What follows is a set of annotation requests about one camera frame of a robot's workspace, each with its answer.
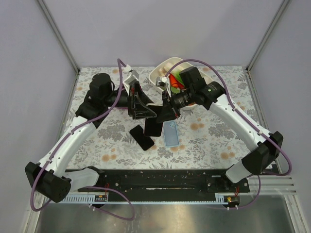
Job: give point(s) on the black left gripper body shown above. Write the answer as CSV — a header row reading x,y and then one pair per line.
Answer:
x,y
131,101

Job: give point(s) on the toy bok choy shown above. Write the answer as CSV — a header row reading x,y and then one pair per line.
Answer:
x,y
177,76

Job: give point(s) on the black smartphone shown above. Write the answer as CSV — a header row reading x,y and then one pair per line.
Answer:
x,y
151,127

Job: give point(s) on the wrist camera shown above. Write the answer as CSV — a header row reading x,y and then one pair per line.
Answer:
x,y
132,77
163,83

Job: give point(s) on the light blue phone case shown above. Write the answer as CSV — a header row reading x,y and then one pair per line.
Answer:
x,y
170,131

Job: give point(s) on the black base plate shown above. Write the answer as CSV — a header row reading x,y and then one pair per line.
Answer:
x,y
210,180

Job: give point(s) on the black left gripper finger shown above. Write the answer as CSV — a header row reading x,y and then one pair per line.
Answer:
x,y
141,111
142,97

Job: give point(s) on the white plastic basin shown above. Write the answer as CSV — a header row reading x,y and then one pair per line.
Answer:
x,y
172,61

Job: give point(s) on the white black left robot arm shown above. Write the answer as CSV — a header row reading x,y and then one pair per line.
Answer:
x,y
49,176

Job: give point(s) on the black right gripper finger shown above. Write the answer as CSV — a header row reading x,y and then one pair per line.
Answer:
x,y
161,109
168,117

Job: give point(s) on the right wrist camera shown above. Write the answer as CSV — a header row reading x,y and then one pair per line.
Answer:
x,y
163,83

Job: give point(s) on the black phone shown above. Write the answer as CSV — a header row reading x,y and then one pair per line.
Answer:
x,y
145,142

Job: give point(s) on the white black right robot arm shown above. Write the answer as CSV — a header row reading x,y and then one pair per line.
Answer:
x,y
263,145

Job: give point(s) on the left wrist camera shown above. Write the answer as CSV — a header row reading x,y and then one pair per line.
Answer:
x,y
132,77

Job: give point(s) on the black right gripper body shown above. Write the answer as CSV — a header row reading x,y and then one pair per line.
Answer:
x,y
168,104

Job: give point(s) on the floral table cloth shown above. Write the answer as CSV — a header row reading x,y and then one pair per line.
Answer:
x,y
205,141

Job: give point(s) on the toy mushroom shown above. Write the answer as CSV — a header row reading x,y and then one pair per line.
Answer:
x,y
163,71

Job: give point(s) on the toy carrot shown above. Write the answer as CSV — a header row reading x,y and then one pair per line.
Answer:
x,y
175,83

